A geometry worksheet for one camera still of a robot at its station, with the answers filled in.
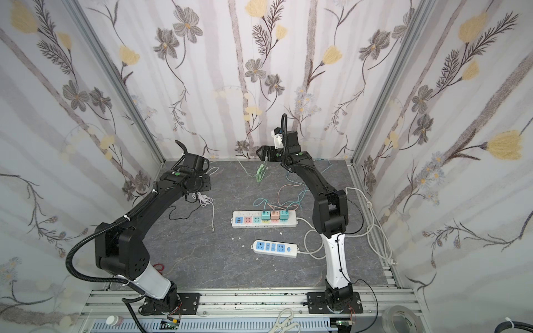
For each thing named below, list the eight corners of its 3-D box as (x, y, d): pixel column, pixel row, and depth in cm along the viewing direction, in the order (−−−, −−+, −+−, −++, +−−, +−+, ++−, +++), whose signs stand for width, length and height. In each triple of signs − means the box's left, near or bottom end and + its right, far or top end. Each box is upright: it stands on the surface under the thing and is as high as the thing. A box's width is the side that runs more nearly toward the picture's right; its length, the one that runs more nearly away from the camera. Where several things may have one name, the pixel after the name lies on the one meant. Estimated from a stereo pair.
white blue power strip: (250, 254, 88) (250, 251, 85) (252, 241, 91) (252, 238, 89) (298, 259, 87) (299, 256, 84) (298, 245, 91) (299, 243, 88)
